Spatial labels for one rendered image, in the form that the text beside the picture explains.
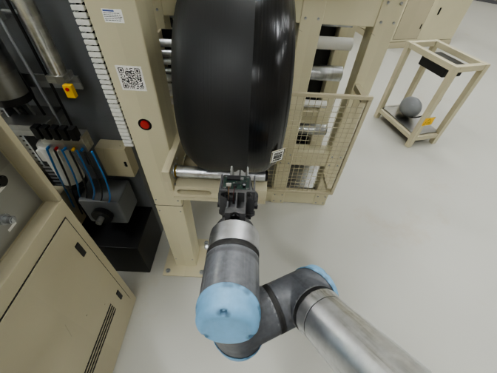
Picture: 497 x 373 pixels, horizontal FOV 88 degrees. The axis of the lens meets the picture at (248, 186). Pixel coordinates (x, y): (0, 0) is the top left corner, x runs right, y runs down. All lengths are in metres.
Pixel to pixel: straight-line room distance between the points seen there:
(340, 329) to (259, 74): 0.51
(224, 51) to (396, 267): 1.75
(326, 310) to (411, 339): 1.45
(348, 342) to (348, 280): 1.46
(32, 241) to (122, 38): 0.63
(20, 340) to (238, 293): 0.77
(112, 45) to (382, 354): 0.88
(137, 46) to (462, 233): 2.37
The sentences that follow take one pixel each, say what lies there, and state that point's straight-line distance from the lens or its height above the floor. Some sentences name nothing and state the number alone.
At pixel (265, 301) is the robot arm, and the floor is 1.11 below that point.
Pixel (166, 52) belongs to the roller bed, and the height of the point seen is 1.15.
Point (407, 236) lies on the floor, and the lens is 2.24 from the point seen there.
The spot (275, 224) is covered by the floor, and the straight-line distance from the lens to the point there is 1.94.
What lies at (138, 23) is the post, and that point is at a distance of 0.83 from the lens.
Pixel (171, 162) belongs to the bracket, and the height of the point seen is 0.95.
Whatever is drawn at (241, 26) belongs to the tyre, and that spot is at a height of 1.40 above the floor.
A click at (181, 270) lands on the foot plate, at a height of 0.01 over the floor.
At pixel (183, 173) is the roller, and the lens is 0.98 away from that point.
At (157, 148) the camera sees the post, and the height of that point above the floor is 0.96.
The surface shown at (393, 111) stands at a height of 0.13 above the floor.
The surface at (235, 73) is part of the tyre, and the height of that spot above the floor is 1.32.
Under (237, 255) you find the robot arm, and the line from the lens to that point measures 0.41.
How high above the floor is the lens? 1.58
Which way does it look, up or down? 47 degrees down
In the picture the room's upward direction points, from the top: 3 degrees clockwise
